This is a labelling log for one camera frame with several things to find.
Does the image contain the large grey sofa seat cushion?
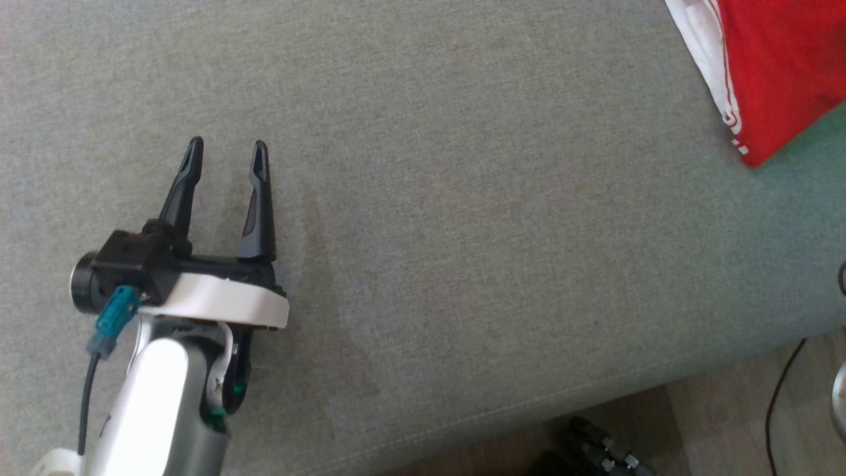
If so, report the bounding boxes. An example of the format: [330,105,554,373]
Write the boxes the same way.
[0,0,846,476]

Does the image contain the red white basketball shorts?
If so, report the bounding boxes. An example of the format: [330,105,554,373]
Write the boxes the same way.
[664,0,846,168]

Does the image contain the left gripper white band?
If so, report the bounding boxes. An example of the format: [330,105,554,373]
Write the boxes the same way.
[139,136,290,331]

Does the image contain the thin black floor cable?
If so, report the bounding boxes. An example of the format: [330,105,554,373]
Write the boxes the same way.
[765,337,810,476]

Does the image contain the black left camera cable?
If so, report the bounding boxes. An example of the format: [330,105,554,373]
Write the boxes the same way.
[77,350,101,458]

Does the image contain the teal left camera cable connector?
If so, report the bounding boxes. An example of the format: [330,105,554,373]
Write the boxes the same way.
[86,285,141,361]

